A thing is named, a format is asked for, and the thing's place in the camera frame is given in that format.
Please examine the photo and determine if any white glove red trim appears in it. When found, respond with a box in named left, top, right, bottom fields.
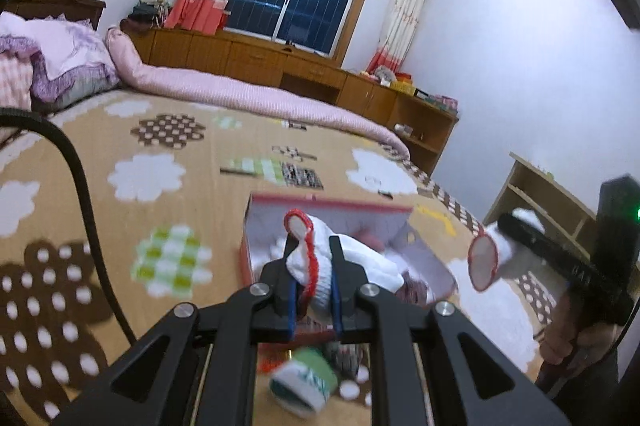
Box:
left=284, top=209, right=406, bottom=324
left=467, top=209, right=546, bottom=292

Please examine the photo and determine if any person's right hand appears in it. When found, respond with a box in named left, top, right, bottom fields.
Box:
left=537, top=291, right=626, bottom=382

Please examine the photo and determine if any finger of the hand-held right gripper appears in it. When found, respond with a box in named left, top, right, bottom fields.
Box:
left=497, top=213, right=568, bottom=268

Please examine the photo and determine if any pink rolled quilt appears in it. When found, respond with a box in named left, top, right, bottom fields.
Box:
left=105, top=26, right=411, bottom=159

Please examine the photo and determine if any pile of folded clothes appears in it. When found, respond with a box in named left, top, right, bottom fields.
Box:
left=127, top=0, right=173, bottom=30

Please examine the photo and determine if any black cable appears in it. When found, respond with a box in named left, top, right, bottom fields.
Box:
left=0, top=106, right=136, bottom=347

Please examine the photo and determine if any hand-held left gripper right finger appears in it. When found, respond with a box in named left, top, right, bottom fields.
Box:
left=330, top=236, right=573, bottom=426

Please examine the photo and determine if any white patterned cloth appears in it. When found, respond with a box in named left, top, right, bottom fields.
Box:
left=372, top=65, right=398, bottom=86

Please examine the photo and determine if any long wooden cabinet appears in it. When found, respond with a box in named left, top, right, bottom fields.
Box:
left=122, top=24, right=461, bottom=177

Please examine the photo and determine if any white roll green label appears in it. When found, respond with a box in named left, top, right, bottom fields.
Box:
left=269, top=348, right=338, bottom=419

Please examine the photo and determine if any purple ruffled pillow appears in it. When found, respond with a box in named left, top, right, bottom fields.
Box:
left=0, top=11, right=121, bottom=112

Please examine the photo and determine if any red white cardboard box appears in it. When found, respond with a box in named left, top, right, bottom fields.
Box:
left=239, top=192, right=458, bottom=307

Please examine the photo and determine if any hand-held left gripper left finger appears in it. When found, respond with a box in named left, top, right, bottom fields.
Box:
left=50, top=236, right=301, bottom=426

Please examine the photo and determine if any light wooden shelf unit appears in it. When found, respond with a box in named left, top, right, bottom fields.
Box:
left=482, top=151, right=608, bottom=267

